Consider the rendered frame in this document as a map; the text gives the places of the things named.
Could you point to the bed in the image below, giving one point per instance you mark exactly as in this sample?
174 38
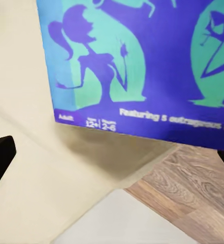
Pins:
60 172

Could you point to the board game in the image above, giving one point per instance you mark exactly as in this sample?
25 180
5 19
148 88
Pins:
148 68

